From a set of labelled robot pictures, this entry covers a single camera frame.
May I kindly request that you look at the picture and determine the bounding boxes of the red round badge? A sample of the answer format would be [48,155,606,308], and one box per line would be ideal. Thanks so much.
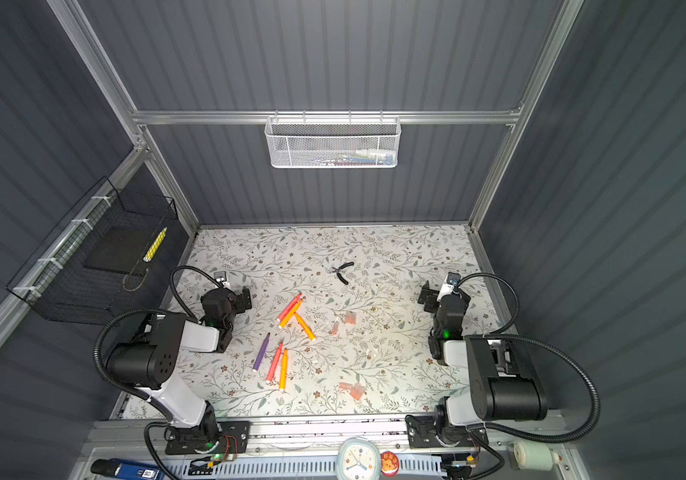
[381,451,400,478]

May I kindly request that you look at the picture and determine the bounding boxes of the orange highlighter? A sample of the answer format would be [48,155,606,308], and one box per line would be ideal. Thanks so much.
[279,348,289,391]
[279,297,304,329]
[294,313,316,341]

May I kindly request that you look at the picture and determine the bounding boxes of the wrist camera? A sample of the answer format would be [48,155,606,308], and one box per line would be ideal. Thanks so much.
[212,271,230,288]
[437,272,461,301]

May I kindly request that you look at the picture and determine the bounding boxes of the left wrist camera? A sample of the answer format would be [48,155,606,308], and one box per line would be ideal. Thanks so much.
[212,271,230,288]

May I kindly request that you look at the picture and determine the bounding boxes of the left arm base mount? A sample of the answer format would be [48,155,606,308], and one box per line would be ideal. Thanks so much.
[164,421,251,455]

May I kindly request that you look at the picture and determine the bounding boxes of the right black corrugated cable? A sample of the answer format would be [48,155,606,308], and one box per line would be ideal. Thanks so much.
[456,272,602,445]

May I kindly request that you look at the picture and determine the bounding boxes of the black wire mesh basket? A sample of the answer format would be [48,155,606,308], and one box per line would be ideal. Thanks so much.
[7,178,187,325]

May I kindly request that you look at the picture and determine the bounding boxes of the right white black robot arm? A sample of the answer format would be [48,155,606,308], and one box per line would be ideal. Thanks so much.
[417,283,548,444]

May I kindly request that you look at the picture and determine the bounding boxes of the purple highlighter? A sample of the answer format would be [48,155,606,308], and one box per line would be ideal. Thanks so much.
[252,333,271,372]

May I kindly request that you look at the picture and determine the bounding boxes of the yellow highlighter in basket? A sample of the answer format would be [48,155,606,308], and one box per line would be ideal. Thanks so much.
[142,227,167,263]

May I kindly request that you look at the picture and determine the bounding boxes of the white analog clock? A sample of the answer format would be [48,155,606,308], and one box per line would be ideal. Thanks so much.
[335,437,382,480]

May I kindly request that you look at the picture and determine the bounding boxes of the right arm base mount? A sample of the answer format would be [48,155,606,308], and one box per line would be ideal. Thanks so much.
[405,414,487,450]

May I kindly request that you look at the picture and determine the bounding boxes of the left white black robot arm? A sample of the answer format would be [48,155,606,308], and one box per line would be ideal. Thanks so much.
[93,287,252,453]

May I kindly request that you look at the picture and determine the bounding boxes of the pink highlighter upper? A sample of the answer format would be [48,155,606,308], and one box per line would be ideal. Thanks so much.
[277,293,302,323]

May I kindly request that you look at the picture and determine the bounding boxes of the black handled pliers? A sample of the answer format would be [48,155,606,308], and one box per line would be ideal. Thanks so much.
[331,261,355,286]

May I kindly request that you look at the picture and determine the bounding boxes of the blue black device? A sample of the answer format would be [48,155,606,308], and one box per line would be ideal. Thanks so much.
[90,458,164,480]

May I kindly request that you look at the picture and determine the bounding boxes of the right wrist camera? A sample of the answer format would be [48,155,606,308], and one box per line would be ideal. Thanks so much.
[437,272,461,301]

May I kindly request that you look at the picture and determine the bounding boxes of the black pad in basket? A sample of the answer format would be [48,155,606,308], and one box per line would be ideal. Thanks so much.
[82,227,157,277]

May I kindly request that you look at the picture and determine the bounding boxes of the translucent pink cap front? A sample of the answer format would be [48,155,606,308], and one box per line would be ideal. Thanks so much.
[339,382,366,401]

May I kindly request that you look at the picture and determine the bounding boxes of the pink highlighter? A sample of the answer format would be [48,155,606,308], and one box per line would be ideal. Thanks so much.
[277,293,302,323]
[266,341,283,383]

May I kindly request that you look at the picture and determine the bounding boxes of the white wire mesh basket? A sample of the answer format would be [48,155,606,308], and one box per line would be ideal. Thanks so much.
[264,119,402,169]

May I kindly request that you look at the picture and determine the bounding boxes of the pink highlighter lower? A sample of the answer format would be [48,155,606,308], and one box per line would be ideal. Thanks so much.
[266,341,283,383]

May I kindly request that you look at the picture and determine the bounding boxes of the white tape roll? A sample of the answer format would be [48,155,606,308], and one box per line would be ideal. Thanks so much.
[512,440,562,472]

